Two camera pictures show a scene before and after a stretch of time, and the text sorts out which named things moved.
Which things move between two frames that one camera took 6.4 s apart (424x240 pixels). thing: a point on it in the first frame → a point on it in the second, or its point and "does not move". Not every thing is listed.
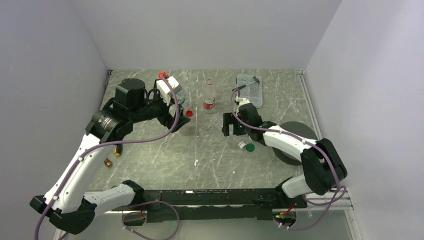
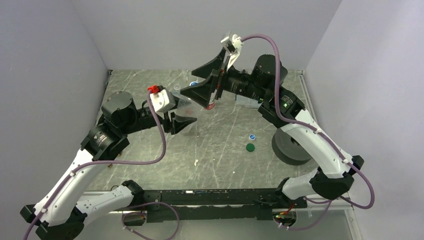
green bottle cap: x=250 y=147 does not move
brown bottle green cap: x=187 y=130 does not move
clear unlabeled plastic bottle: x=242 y=145 → x=186 y=107
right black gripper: x=229 y=119 → x=201 y=92
